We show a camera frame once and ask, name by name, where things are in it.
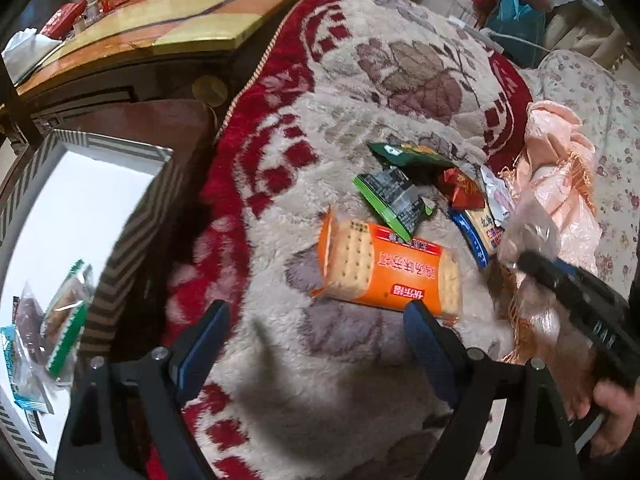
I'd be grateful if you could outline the clear plastic snack packet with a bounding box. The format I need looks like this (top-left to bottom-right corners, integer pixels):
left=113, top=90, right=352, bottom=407
left=500, top=192, right=561, bottom=271

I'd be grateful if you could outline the dark wooden chair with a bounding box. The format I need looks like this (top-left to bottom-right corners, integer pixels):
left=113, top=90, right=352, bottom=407
left=0, top=55, right=48, bottom=148

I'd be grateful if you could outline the teal plastic bag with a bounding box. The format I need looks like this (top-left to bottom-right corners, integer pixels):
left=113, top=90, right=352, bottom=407
left=485, top=0, right=548, bottom=68

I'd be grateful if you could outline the rose print bed sheet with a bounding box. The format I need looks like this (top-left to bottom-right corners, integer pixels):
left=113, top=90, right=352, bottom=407
left=530, top=50, right=640, bottom=301

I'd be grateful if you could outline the pink satin quilt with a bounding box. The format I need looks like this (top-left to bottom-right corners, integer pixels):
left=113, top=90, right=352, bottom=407
left=492, top=100, right=606, bottom=361

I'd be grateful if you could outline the blue white snack packet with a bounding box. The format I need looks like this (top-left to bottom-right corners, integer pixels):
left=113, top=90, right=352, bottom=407
left=0, top=325, right=55, bottom=416

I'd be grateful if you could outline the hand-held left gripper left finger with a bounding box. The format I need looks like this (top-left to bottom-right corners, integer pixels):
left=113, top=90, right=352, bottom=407
left=54, top=300, right=232, bottom=480

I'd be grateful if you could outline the dark green snack packet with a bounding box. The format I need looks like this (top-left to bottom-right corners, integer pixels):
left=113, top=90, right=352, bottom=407
left=368, top=141, right=456, bottom=168

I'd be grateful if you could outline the beige cloth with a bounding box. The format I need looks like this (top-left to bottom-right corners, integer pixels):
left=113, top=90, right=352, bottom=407
left=545, top=10, right=631, bottom=71

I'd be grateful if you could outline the red snack packet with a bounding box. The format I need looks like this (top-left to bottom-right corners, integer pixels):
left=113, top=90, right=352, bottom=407
left=434, top=166, right=487, bottom=211

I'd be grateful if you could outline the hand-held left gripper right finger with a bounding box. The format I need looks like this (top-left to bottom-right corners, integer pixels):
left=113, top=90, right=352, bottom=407
left=402, top=300, right=583, bottom=480

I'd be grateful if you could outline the striped cardboard box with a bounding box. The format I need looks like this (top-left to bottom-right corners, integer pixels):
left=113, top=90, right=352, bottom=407
left=0, top=129, right=188, bottom=480

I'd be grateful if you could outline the wooden table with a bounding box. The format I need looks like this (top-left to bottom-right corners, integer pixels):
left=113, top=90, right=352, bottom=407
left=0, top=0, right=311, bottom=161

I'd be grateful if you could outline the floral fleece blanket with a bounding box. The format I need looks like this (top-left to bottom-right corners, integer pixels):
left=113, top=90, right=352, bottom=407
left=145, top=0, right=536, bottom=480

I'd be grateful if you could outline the green white snack packet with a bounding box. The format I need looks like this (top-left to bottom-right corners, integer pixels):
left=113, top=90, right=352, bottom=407
left=40, top=259, right=93, bottom=386

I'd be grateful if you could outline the blue cracker packet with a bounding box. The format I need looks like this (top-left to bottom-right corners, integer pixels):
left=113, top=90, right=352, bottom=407
left=447, top=207, right=506, bottom=268

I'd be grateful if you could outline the brown clear snack packet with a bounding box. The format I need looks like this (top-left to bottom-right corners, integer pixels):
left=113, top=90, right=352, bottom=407
left=12, top=282, right=51, bottom=361

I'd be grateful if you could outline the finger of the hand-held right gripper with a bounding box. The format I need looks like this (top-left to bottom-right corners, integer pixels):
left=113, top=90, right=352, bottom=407
left=554, top=259, right=602, bottom=282
left=517, top=251, right=577, bottom=307

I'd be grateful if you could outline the green black snack packet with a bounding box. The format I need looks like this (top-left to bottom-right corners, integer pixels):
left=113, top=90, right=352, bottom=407
left=353, top=167, right=436, bottom=243

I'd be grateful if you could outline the orange cracker packet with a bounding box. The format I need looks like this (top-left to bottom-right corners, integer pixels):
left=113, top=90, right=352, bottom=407
left=310, top=207, right=463, bottom=323

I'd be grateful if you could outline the person's right hand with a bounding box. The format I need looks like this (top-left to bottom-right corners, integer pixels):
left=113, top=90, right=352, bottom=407
left=589, top=379, right=640, bottom=460

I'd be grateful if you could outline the white cable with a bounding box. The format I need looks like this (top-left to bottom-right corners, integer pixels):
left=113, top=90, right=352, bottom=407
left=447, top=15, right=548, bottom=58

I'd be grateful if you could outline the white plastic bag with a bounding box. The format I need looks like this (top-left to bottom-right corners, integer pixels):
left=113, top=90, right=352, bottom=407
left=1, top=30, right=66, bottom=86

